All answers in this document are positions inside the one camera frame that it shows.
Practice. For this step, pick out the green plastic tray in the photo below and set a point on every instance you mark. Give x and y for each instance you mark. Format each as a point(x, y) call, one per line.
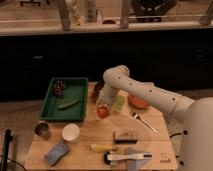
point(75, 87)

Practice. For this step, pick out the white black-headed brush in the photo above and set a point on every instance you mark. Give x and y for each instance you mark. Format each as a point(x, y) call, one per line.
point(109, 157)

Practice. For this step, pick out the translucent green cup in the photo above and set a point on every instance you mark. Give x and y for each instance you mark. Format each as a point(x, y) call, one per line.
point(119, 102)

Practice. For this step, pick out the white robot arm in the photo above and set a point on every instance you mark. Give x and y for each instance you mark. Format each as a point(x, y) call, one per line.
point(196, 149)

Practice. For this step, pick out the silver fork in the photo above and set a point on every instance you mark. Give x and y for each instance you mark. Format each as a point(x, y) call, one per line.
point(141, 120)

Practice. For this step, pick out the dark grape bunch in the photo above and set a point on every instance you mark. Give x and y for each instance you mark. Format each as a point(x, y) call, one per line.
point(58, 88)

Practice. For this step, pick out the orange bowl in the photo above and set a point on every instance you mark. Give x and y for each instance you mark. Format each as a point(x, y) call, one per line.
point(137, 102)

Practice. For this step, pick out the black stand at left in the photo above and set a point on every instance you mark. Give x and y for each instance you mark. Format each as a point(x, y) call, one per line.
point(4, 156)

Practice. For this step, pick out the brown rectangular block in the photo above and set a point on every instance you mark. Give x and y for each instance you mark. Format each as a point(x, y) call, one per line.
point(125, 137)

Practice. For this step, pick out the orange-red apple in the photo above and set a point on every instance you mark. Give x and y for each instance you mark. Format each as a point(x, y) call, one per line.
point(103, 112)

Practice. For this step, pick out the white paper cup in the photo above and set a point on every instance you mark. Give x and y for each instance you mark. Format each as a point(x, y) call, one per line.
point(71, 133)

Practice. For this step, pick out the green cucumber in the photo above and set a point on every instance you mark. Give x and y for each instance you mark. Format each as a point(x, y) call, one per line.
point(69, 104)

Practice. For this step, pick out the blue sponge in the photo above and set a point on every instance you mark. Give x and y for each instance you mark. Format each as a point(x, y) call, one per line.
point(56, 153)

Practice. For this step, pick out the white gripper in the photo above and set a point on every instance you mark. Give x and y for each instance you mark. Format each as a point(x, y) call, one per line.
point(107, 99)

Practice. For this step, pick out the grey cloth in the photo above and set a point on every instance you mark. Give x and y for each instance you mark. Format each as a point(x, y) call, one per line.
point(136, 165)

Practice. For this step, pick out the yellow banana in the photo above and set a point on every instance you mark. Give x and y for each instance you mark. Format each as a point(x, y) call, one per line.
point(102, 148)

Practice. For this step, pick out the metal cup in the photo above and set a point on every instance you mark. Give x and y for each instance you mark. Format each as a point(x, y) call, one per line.
point(42, 130)

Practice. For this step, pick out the dark maroon bowl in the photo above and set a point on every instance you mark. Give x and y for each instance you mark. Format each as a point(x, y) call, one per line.
point(97, 88)

